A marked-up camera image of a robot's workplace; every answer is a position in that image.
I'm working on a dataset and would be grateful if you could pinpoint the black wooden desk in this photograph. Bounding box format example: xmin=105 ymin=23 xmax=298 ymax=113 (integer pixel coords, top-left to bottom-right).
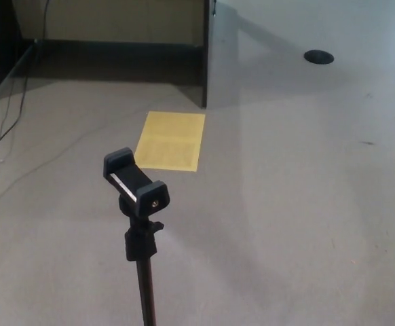
xmin=0 ymin=0 xmax=219 ymax=109

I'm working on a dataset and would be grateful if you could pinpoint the yellow paper sheet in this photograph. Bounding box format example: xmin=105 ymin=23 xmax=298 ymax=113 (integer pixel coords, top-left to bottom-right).
xmin=134 ymin=111 xmax=206 ymax=173

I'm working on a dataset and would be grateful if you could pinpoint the black tripod with phone holder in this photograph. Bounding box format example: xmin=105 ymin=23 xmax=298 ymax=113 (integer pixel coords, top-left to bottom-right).
xmin=102 ymin=147 xmax=170 ymax=326

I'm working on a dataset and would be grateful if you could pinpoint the thin grey floor cable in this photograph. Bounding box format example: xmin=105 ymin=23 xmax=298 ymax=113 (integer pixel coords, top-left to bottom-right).
xmin=0 ymin=110 xmax=149 ymax=215

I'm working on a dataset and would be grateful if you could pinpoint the black power cable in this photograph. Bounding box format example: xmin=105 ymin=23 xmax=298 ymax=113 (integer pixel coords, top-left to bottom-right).
xmin=0 ymin=0 xmax=51 ymax=166

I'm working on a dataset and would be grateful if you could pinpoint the black round floor cover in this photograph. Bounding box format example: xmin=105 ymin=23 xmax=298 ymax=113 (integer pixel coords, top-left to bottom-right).
xmin=303 ymin=50 xmax=335 ymax=64

